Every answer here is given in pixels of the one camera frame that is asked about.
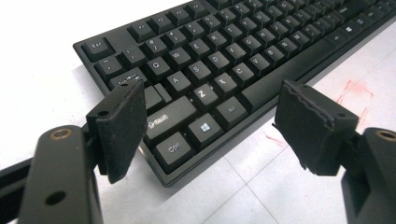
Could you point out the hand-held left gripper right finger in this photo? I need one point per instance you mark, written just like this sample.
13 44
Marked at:
308 130

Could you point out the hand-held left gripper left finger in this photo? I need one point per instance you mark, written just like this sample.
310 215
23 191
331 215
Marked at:
121 130

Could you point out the black computer keyboard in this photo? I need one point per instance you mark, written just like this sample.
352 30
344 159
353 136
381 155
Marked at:
218 62

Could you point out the white board table cover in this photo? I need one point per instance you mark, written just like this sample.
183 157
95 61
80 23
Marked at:
40 77

